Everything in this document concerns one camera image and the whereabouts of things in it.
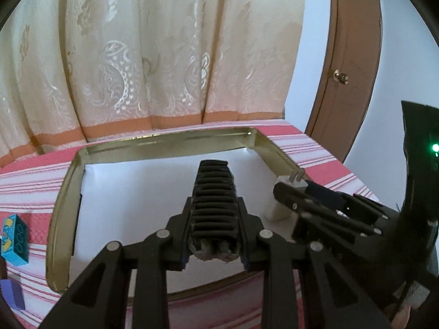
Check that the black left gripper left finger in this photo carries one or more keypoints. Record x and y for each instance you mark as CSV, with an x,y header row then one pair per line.
x,y
98,297

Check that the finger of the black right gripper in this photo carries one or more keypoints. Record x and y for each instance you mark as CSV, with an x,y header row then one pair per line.
x,y
309,205
356,207

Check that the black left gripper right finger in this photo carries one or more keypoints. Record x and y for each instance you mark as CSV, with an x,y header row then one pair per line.
x,y
302,287

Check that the white USB charger plug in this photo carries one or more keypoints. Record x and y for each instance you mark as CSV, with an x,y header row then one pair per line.
x,y
286,189

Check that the black hair comb brush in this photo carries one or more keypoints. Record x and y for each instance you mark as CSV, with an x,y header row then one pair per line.
x,y
213,223

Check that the purple rectangular block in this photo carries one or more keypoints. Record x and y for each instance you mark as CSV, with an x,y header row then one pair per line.
x,y
12,294

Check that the cyan toy building block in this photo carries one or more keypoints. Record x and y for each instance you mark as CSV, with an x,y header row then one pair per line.
x,y
14,241

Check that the gold metal tin tray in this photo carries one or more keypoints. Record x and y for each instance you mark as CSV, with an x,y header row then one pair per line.
x,y
63,223

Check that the brass door knob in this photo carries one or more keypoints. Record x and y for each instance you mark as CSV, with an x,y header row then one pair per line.
x,y
338,77

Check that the brown wooden door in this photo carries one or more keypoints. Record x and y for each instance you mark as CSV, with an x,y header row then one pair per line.
x,y
353,46

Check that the red white striped cloth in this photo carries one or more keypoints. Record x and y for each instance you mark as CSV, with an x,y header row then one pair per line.
x,y
29,188

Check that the cream patterned curtain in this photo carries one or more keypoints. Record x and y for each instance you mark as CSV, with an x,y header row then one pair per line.
x,y
77,71

